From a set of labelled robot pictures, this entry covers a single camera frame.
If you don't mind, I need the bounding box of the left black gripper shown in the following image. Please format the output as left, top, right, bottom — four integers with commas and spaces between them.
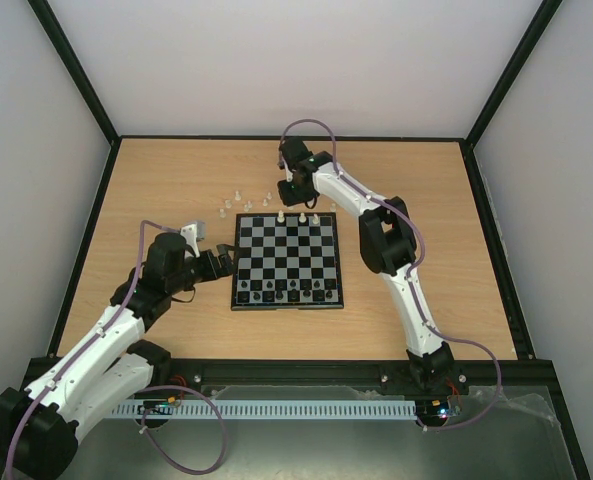
169, 244, 244, 293

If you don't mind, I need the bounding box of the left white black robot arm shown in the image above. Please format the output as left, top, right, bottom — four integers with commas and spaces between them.
0, 225, 234, 479

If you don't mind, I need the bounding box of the black aluminium frame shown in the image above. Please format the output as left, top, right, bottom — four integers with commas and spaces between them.
24, 1, 590, 479

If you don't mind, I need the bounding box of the white slotted cable duct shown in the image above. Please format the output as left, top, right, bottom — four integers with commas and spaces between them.
107, 399, 417, 421

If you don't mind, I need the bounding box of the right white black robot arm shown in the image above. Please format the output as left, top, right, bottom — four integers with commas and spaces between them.
278, 137, 454, 392

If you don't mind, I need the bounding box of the black and white chessboard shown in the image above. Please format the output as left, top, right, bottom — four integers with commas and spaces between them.
231, 212, 344, 311

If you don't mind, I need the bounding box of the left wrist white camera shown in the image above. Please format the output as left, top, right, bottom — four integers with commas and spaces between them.
179, 220, 206, 258

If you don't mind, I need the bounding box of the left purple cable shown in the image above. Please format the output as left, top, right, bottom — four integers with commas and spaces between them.
3, 219, 226, 480

